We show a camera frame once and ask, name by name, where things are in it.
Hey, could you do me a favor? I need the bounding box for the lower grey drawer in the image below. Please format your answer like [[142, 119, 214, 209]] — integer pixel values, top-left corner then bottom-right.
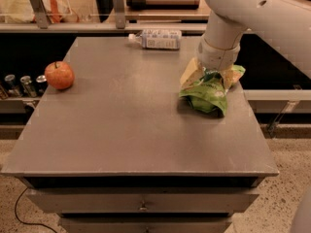
[[59, 216, 231, 233]]

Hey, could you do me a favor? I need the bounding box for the clear plastic water bottle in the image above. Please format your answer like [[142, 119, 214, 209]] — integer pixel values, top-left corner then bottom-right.
[[128, 29, 182, 50]]

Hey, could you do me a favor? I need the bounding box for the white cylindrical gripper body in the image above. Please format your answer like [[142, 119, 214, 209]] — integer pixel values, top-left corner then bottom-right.
[[196, 36, 240, 71]]

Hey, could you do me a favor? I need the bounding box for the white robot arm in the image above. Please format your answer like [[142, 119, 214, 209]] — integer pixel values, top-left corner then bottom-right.
[[196, 0, 311, 89]]

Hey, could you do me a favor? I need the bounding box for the metal bracket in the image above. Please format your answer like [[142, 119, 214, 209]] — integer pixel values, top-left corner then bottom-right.
[[113, 0, 126, 29], [29, 0, 51, 29]]

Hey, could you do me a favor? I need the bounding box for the white and orange bag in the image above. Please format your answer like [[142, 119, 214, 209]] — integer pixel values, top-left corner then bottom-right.
[[0, 0, 72, 24]]

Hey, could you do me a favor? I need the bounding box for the middle metal bracket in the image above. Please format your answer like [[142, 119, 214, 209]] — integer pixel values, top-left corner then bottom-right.
[[113, 0, 126, 29]]

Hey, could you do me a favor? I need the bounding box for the black floor cable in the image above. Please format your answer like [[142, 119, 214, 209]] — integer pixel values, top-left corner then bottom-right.
[[14, 186, 58, 233]]

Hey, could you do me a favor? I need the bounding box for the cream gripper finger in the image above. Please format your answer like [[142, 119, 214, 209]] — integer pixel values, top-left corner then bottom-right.
[[180, 57, 204, 89], [223, 66, 243, 89]]

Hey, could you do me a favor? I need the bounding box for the silver can right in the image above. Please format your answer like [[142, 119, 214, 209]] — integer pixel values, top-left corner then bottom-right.
[[36, 75, 48, 94]]

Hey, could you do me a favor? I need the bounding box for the red apple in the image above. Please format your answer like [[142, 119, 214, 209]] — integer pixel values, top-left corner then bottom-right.
[[45, 61, 75, 90]]

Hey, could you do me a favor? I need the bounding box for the grey drawer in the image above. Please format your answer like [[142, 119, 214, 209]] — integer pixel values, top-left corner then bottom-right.
[[59, 216, 231, 233], [26, 187, 259, 215]]

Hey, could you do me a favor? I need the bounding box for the green rice chip bag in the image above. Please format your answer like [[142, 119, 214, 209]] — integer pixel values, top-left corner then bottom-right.
[[178, 64, 247, 117]]

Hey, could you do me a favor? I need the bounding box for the upper grey drawer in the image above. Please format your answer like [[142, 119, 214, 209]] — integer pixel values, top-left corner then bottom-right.
[[26, 187, 259, 215]]

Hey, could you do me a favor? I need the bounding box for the silver can middle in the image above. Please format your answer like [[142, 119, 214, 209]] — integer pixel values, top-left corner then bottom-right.
[[20, 76, 37, 97]]

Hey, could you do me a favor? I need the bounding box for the left metal bracket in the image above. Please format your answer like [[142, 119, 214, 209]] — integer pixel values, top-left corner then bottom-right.
[[29, 0, 51, 29]]

